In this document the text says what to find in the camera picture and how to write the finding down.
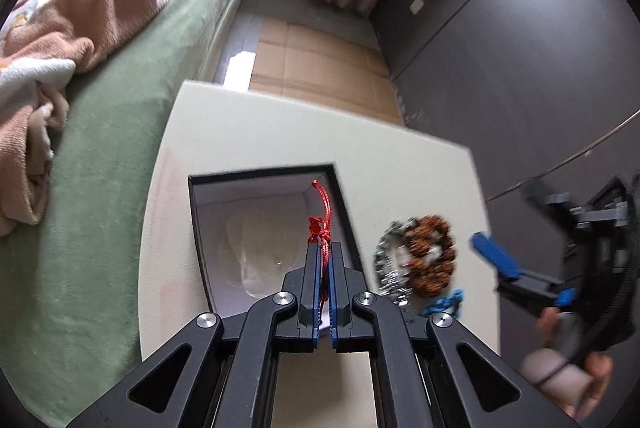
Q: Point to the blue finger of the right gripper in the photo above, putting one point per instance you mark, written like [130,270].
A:
[566,298]
[506,266]

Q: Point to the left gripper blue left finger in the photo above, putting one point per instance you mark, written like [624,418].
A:
[309,300]

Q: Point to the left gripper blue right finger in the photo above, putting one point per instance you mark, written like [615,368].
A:
[340,303]

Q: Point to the black square jewelry box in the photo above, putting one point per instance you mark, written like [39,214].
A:
[283,191]

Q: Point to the right human hand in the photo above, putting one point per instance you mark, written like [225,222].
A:
[575,389]

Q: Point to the green sheet bed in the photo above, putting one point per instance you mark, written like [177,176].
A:
[69,285]

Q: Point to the cardboard floor sheets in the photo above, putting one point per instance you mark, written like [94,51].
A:
[297,62]

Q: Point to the pink fleece blanket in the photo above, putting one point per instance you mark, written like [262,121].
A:
[44,43]

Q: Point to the white wall switch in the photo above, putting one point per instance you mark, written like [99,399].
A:
[416,6]

